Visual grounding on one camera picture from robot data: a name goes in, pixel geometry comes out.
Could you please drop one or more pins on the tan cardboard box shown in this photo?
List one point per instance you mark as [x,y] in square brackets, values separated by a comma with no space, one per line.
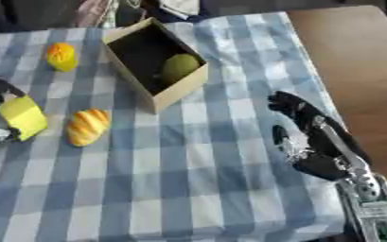
[156,63]

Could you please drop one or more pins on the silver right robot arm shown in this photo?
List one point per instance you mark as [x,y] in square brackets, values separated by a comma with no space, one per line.
[376,208]

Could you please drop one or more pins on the toy croissant bread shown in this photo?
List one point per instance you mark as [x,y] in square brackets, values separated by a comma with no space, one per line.
[87,126]

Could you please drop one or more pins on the yellow rectangular block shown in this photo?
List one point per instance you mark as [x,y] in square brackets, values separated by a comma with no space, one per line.
[23,117]

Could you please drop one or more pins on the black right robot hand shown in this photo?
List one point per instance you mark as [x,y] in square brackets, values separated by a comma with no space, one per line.
[318,126]

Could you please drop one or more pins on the yellow orange toy mango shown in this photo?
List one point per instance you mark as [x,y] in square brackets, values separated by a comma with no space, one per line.
[61,56]

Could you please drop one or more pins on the green toy avocado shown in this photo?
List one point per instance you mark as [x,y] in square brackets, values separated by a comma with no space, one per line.
[178,67]

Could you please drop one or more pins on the person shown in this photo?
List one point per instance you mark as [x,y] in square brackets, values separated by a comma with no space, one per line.
[141,9]

